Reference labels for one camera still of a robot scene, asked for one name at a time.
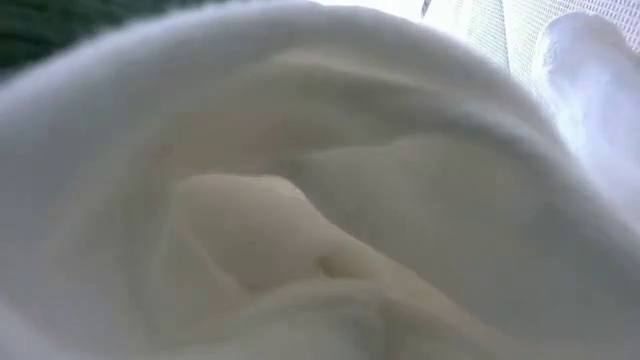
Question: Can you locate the pale pink cream garment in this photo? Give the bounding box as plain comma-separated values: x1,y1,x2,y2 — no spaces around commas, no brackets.
0,0,640,360

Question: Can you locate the cream lace garment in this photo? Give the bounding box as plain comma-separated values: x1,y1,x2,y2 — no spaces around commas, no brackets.
422,0,640,89

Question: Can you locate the thin white garment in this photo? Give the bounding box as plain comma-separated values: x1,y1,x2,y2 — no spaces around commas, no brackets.
531,11,640,221

